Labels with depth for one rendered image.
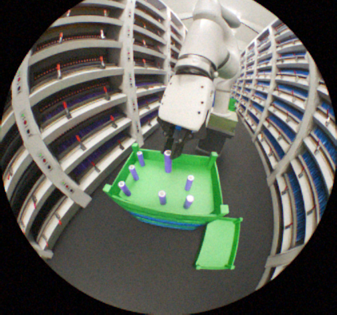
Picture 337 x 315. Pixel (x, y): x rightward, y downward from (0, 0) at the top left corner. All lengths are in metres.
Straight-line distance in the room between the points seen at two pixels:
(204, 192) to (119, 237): 0.52
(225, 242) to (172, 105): 0.68
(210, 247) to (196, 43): 0.76
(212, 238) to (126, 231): 0.47
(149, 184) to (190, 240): 0.41
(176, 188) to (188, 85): 0.28
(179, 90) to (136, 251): 0.68
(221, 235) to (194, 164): 0.46
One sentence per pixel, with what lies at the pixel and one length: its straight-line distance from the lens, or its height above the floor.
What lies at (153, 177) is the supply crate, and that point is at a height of 0.32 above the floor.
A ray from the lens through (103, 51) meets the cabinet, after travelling 0.97.
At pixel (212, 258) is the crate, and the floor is 0.00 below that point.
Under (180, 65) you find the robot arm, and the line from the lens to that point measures 0.20.
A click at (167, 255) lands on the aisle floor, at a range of 0.62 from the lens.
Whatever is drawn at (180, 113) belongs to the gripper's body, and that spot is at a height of 0.55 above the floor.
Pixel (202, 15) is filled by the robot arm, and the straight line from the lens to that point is 0.36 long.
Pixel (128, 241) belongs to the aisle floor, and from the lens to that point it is 0.65.
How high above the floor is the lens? 0.61
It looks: 38 degrees down
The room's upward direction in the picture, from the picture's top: straight up
